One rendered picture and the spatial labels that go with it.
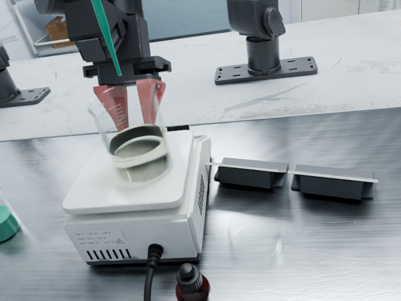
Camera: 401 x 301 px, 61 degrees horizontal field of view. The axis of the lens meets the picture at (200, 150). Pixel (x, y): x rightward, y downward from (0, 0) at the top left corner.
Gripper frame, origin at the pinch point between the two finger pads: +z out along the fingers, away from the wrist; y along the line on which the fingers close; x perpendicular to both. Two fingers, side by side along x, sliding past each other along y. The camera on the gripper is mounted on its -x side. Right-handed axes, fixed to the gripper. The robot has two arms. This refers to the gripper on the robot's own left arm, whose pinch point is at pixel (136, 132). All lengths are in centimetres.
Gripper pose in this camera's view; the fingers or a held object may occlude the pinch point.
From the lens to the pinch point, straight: 47.1
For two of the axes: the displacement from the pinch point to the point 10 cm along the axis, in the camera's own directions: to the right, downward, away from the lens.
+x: 1.7, -1.2, 9.8
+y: 9.8, -0.9, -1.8
